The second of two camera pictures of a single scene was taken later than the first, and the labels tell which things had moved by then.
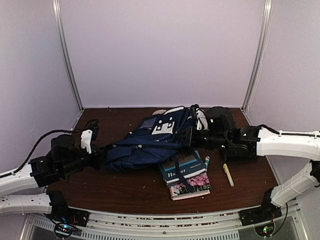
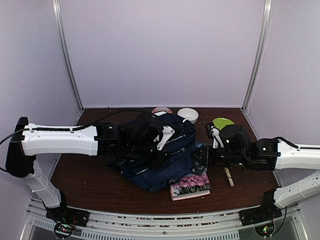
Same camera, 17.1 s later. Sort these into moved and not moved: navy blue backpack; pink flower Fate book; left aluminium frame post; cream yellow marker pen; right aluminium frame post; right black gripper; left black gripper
Moved: left black gripper; navy blue backpack; right black gripper
Not moved: cream yellow marker pen; left aluminium frame post; pink flower Fate book; right aluminium frame post
